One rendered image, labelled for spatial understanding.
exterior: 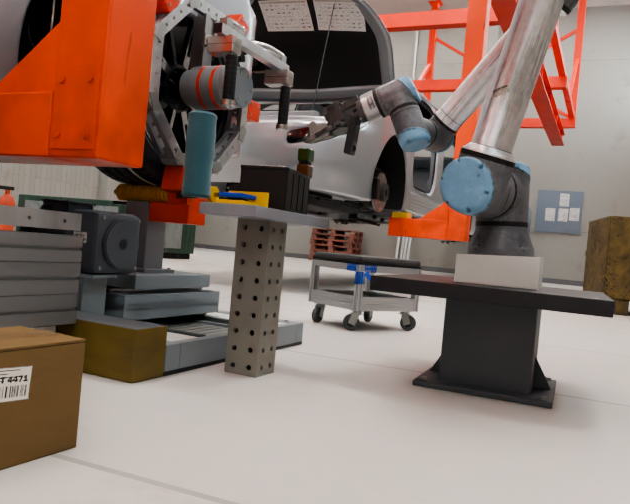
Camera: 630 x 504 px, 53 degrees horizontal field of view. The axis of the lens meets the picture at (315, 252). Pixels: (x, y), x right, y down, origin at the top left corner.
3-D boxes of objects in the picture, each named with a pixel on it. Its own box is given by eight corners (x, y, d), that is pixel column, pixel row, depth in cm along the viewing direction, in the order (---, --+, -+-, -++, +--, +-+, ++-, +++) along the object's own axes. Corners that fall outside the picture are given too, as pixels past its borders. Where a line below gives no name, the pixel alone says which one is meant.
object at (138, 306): (140, 302, 245) (142, 277, 245) (217, 314, 230) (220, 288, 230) (34, 309, 200) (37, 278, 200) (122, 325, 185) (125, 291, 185)
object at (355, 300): (368, 320, 331) (374, 256, 331) (419, 331, 303) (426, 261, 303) (303, 320, 305) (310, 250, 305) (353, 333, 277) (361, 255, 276)
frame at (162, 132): (227, 180, 236) (240, 35, 235) (242, 181, 233) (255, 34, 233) (127, 156, 187) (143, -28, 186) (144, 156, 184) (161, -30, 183)
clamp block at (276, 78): (270, 88, 221) (271, 72, 220) (293, 87, 217) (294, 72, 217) (263, 84, 216) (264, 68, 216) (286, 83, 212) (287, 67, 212)
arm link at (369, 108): (386, 120, 196) (378, 113, 187) (372, 127, 197) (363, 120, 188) (376, 94, 197) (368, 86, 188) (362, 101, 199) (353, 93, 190)
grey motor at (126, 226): (35, 308, 204) (44, 200, 204) (137, 326, 186) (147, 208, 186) (-15, 311, 188) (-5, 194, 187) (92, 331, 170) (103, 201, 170)
